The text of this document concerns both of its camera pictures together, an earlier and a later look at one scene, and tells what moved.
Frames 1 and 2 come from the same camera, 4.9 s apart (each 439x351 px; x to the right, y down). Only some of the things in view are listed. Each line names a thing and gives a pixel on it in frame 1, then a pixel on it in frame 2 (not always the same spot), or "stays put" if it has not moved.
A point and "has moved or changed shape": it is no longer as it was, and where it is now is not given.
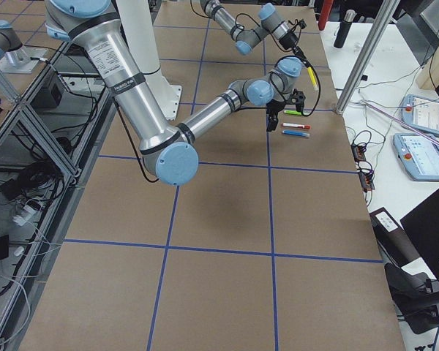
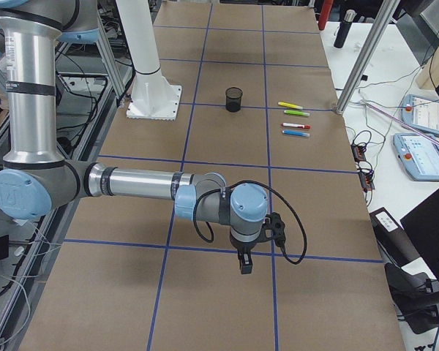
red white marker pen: (296, 126) stays put
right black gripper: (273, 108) -> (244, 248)
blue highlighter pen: (295, 132) stays put
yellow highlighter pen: (312, 78) has moved or changed shape
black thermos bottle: (342, 35) stays put
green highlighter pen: (293, 112) stays put
